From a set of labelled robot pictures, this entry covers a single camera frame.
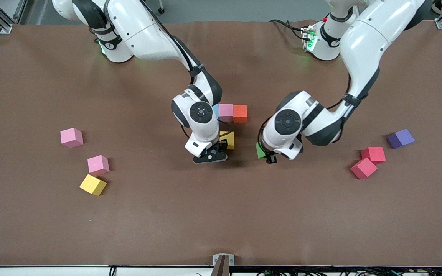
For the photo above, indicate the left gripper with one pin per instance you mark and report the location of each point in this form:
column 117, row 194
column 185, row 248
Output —
column 269, row 157

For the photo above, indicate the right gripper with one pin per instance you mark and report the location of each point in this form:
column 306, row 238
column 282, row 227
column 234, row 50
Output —
column 223, row 144

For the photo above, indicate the green foam cube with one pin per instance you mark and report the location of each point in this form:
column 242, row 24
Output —
column 260, row 150

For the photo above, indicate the yellow foam cube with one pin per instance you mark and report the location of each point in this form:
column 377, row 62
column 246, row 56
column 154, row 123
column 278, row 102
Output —
column 230, row 137
column 92, row 185

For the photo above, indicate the blue foam cube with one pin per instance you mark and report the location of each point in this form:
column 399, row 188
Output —
column 216, row 111

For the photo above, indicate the pink foam cube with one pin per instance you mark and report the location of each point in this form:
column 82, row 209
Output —
column 226, row 112
column 98, row 165
column 71, row 138

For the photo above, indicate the orange foam cube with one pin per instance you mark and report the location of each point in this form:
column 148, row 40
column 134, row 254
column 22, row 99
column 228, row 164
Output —
column 240, row 114

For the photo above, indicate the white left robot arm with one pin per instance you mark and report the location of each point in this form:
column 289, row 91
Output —
column 370, row 34

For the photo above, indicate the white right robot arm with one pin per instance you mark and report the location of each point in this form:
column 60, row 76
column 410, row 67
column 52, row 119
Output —
column 144, row 27

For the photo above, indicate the brown table cover sheet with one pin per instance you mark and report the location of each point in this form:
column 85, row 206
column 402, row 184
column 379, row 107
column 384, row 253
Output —
column 221, row 230

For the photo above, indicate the red foam cube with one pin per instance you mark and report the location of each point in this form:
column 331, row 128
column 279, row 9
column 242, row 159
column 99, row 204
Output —
column 375, row 154
column 363, row 169

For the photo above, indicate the purple foam cube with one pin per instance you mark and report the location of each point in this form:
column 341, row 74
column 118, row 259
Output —
column 401, row 138

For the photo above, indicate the white table edge rail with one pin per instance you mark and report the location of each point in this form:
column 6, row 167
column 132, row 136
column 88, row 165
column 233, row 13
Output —
column 33, row 271

